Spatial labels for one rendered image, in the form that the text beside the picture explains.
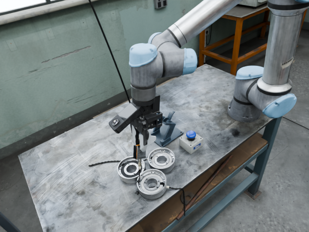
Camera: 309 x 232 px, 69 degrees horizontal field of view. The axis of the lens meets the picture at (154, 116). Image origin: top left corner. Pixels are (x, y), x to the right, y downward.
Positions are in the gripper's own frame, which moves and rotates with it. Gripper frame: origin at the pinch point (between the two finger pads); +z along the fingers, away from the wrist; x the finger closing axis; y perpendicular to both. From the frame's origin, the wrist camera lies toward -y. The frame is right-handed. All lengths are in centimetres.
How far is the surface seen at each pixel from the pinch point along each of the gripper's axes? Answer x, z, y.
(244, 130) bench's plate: -10.9, 6.5, 47.8
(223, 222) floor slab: -12, 86, 55
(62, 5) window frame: 151, -22, 24
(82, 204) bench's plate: 1.6, 16.4, -22.7
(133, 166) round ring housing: 2.8, 11.9, -1.3
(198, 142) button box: -6.0, 5.6, 24.2
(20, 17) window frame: 150, -17, -7
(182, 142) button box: -1.1, 7.4, 20.1
